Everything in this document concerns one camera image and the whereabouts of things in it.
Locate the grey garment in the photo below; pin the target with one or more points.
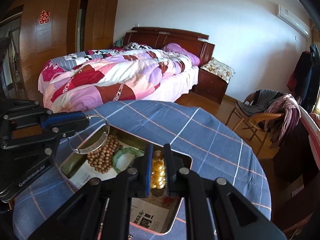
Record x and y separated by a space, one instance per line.
260 102

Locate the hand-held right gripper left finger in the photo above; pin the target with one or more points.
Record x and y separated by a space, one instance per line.
149 160

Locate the hanging dark coats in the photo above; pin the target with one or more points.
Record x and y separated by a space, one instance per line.
305 75

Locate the wicker chair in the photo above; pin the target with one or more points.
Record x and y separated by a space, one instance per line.
265 118

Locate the pink maroon garment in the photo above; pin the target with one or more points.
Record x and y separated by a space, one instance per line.
287 112

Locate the black and white blanket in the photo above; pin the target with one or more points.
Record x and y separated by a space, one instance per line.
136 46

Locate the pink patchwork quilt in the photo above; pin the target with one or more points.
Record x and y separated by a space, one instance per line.
112 80

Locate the dark wooden bed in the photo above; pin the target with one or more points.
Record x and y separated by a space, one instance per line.
160 37

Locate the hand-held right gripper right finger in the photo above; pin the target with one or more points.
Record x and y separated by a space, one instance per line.
172 177

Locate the pink striped desk cloth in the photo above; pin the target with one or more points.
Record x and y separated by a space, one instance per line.
312 130

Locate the dark wooden nightstand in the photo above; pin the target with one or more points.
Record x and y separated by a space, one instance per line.
212 85

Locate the brown wooden wardrobe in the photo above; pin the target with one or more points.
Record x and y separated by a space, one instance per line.
57 35

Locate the yellow curtain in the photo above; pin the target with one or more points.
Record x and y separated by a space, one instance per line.
315 33

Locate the blue plaid tablecloth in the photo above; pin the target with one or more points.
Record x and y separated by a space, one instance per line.
200 142

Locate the printed paper sheet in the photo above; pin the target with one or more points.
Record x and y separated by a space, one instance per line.
150 220

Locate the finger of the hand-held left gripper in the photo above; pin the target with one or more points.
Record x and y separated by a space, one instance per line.
62 132
67 117

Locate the red paper decoration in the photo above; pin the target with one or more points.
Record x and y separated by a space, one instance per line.
43 17

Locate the dark wooden desk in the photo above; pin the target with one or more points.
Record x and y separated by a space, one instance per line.
287 155

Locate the purple pillow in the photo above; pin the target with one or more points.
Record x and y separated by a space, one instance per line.
175 48

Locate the pink tin box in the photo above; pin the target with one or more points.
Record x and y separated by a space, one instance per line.
72 161

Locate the white air conditioner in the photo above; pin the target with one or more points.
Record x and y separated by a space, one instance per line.
292 17

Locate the teal cloth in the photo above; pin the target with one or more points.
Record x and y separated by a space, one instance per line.
119 42

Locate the floral cushion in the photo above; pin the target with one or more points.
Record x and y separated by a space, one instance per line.
217 68

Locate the silver bangle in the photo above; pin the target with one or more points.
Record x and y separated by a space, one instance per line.
92 148

